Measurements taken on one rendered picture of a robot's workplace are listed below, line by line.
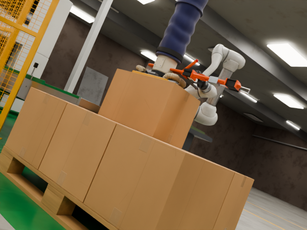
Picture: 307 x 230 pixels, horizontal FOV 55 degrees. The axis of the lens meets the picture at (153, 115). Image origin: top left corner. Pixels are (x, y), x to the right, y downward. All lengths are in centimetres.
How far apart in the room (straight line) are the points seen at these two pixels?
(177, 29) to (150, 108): 68
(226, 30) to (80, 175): 700
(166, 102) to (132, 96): 32
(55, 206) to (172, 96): 101
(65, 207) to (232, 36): 720
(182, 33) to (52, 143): 129
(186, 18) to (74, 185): 153
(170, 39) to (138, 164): 131
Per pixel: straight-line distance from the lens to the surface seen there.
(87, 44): 585
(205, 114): 293
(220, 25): 798
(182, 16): 242
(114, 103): 231
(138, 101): 216
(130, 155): 131
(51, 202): 161
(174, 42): 234
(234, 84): 205
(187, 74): 220
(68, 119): 164
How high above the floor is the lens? 55
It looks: 4 degrees up
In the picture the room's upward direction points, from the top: 23 degrees clockwise
